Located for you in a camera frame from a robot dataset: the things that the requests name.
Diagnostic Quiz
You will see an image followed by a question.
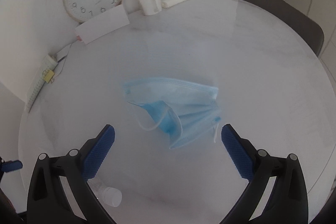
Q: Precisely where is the dark chair behind table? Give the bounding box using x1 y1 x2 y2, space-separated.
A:
245 0 324 56

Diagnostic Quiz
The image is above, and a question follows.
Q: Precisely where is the white card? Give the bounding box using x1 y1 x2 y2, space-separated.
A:
75 5 130 44

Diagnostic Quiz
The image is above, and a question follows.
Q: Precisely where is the blue face mask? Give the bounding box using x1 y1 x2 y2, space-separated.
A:
123 77 221 149

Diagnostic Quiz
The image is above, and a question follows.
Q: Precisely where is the white round table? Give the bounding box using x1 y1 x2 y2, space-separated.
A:
19 0 335 223

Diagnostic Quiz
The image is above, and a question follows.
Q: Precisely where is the clear plastic bottle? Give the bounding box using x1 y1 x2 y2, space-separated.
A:
87 178 122 207

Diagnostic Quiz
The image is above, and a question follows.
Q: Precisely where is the white mug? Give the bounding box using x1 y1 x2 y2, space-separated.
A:
138 0 162 16

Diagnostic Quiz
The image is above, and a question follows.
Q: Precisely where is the white tube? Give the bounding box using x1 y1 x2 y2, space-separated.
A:
161 0 188 9

